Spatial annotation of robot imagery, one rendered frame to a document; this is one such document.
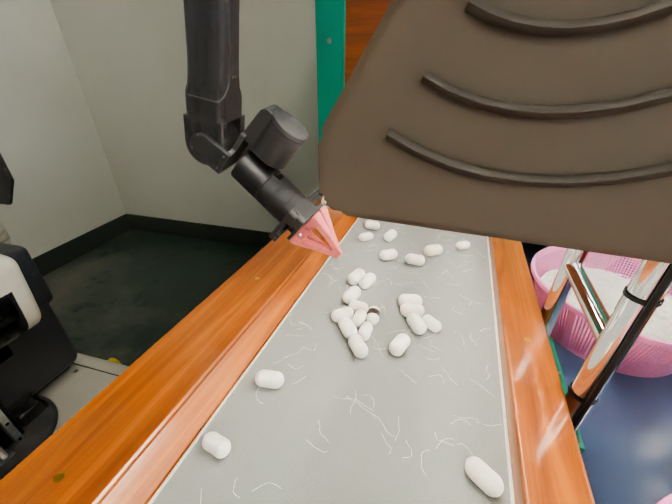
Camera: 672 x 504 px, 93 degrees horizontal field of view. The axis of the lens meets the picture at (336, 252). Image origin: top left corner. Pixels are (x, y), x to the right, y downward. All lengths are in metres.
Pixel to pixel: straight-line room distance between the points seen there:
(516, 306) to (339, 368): 0.28
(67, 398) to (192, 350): 0.79
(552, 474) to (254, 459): 0.27
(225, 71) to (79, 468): 0.44
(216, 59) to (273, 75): 1.40
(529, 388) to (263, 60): 1.76
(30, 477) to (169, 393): 0.12
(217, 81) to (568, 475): 0.55
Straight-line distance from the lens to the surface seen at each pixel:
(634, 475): 0.55
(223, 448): 0.37
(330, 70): 0.90
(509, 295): 0.56
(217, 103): 0.48
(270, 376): 0.40
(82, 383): 1.23
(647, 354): 0.61
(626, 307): 0.38
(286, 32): 1.84
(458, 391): 0.43
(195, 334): 0.47
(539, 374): 0.46
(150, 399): 0.42
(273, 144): 0.46
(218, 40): 0.47
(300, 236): 0.50
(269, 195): 0.48
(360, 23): 0.90
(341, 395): 0.41
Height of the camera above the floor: 1.07
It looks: 30 degrees down
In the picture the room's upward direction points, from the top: straight up
